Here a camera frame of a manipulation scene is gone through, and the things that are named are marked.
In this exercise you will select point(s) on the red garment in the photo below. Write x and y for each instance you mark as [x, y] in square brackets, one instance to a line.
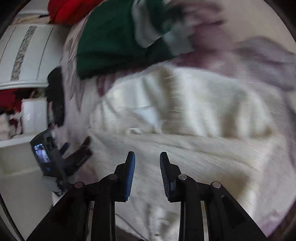
[70, 12]

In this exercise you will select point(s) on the white storage box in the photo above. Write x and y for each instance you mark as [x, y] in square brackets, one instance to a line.
[34, 115]

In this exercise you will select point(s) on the black cloth at bed edge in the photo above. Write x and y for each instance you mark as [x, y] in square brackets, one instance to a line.
[55, 94]

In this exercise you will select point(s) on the dark green striped garment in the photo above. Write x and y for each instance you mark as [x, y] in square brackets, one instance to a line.
[124, 34]

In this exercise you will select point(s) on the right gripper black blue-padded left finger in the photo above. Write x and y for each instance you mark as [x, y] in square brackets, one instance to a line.
[117, 186]

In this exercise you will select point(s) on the floral plush bed blanket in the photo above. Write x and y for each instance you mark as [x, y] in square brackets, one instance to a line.
[214, 51]

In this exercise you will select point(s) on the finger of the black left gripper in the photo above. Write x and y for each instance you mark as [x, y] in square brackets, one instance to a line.
[74, 161]

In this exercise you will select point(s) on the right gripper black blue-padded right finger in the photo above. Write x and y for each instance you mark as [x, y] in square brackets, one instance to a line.
[178, 186]

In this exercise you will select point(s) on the cream fuzzy knit sweater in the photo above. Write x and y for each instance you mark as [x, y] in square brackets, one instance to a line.
[215, 128]

